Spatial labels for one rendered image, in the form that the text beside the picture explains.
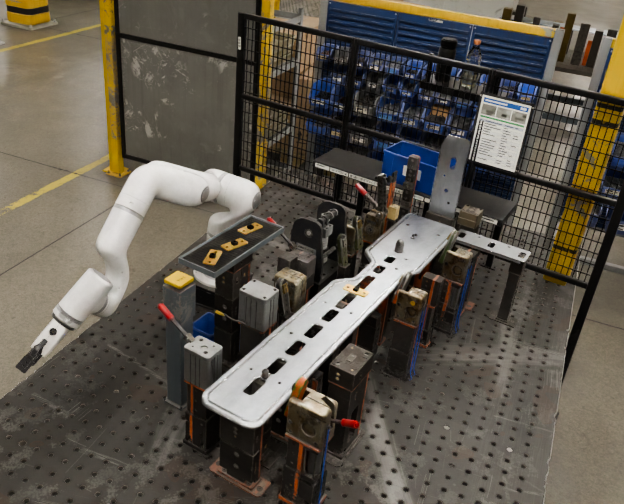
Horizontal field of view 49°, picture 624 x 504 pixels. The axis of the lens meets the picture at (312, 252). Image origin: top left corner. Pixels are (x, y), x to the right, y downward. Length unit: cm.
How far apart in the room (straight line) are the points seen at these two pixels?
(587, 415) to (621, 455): 26
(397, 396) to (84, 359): 106
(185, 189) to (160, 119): 298
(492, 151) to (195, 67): 240
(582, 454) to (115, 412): 212
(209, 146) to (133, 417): 298
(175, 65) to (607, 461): 349
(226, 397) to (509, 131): 171
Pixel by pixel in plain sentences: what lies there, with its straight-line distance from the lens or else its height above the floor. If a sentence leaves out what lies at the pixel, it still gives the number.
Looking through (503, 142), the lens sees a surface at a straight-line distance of 298.
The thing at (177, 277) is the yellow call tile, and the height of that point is 116.
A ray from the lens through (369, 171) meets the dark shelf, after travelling 309.
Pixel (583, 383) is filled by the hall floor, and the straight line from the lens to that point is 386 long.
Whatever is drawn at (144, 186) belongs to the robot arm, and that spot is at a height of 138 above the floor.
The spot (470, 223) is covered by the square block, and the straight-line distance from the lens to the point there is 280.
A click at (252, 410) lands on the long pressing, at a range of 179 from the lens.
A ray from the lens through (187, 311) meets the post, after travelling 201.
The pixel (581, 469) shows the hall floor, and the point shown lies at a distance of 338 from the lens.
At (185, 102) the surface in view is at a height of 69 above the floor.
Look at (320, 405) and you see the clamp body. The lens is 173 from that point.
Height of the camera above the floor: 223
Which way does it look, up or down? 30 degrees down
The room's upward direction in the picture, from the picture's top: 6 degrees clockwise
